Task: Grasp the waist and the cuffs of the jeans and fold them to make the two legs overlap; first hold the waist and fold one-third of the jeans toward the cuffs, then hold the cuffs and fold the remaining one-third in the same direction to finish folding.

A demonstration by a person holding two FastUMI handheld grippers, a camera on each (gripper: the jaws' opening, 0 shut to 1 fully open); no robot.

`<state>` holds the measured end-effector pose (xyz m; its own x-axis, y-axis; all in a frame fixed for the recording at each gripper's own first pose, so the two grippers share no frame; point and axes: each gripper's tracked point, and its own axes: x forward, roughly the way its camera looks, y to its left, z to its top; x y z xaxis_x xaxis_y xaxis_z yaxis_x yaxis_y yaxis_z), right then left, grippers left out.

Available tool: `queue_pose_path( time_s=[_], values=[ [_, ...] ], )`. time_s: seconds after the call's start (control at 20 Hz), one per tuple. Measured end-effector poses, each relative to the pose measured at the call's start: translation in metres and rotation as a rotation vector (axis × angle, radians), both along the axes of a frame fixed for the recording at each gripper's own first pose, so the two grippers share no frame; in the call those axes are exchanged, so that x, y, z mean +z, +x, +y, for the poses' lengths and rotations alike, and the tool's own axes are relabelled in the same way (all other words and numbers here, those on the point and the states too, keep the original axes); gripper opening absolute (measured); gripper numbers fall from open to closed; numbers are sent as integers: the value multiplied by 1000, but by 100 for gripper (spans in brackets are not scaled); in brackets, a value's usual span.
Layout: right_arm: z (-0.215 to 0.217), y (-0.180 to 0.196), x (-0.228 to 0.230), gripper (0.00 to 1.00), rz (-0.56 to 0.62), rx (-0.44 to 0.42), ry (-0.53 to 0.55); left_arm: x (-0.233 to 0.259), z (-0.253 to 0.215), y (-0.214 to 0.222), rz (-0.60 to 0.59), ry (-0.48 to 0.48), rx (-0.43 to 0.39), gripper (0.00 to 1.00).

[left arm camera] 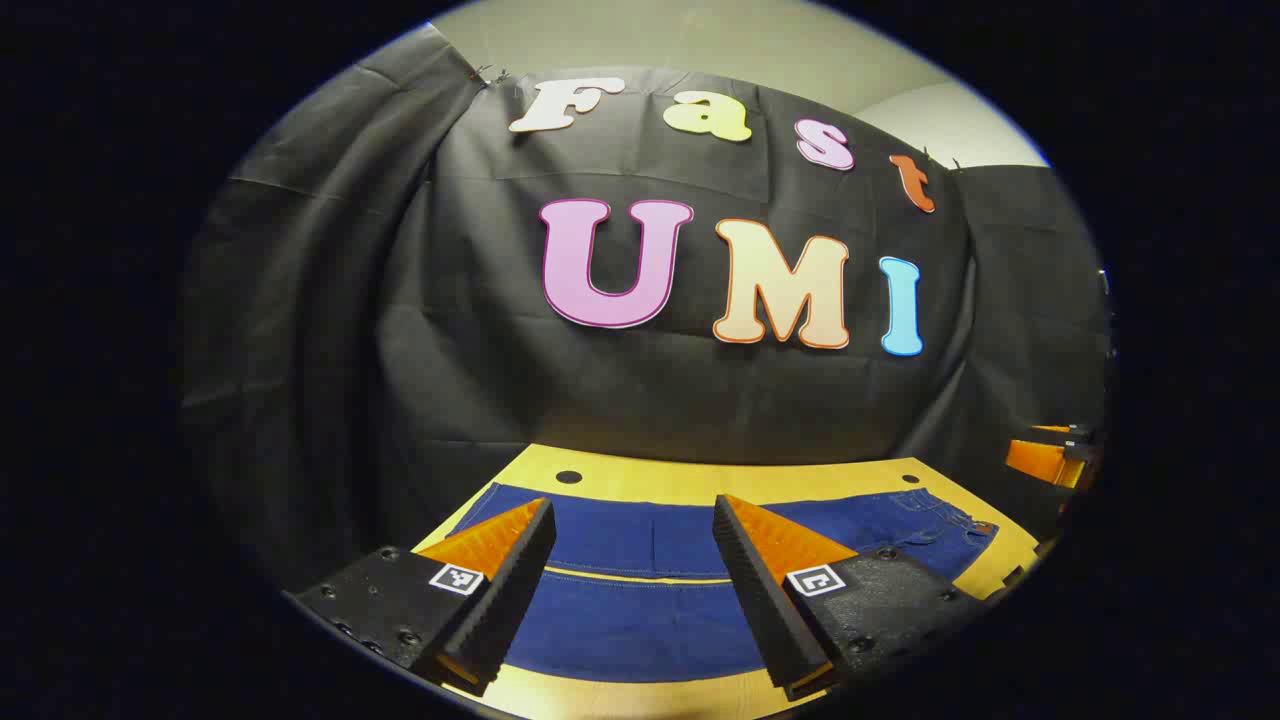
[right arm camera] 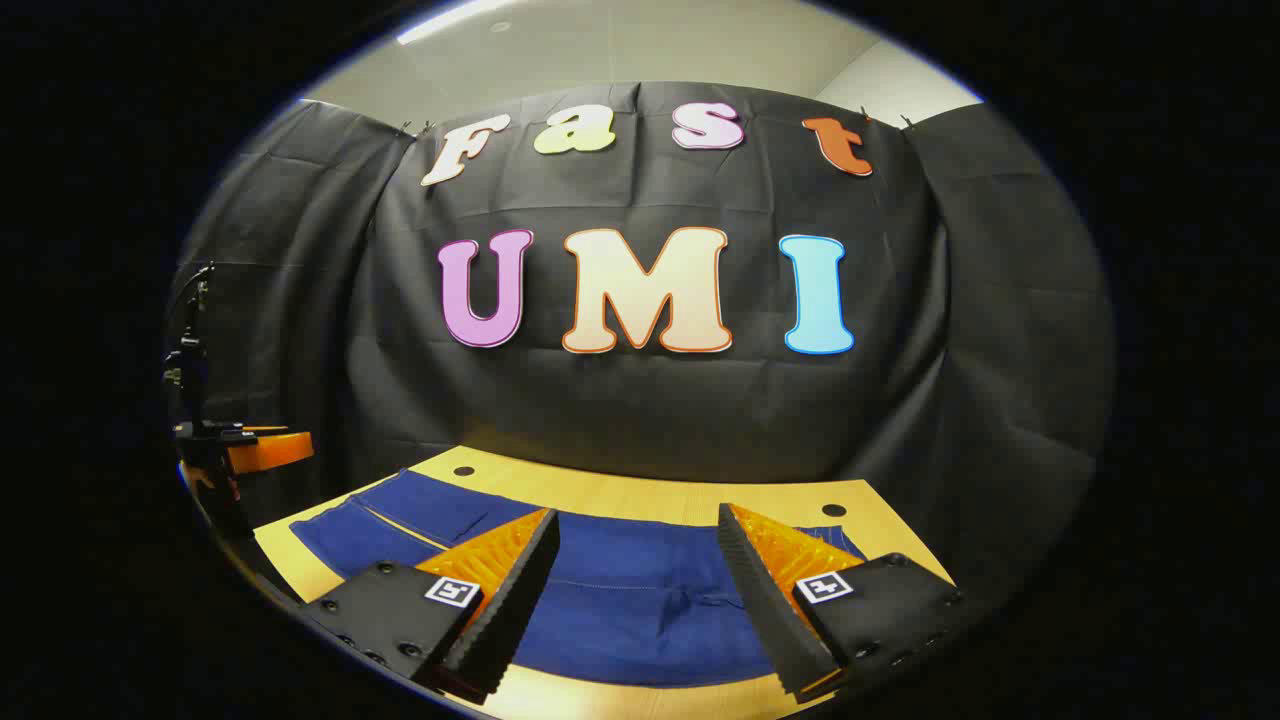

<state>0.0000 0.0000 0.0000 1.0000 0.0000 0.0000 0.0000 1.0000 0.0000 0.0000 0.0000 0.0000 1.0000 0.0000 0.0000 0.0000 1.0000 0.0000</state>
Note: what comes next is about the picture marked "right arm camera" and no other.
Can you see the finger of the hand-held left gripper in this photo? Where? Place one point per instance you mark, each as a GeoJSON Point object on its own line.
{"type": "Point", "coordinates": [270, 452]}

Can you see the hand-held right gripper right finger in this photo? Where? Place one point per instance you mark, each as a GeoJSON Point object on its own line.
{"type": "Point", "coordinates": [770, 610]}

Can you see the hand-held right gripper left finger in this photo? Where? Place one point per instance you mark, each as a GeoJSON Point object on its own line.
{"type": "Point", "coordinates": [510, 610]}

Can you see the blue denim jeans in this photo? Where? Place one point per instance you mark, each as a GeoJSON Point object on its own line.
{"type": "Point", "coordinates": [630, 600]}

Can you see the black backdrop cloth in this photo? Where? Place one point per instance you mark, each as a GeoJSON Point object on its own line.
{"type": "Point", "coordinates": [640, 400]}

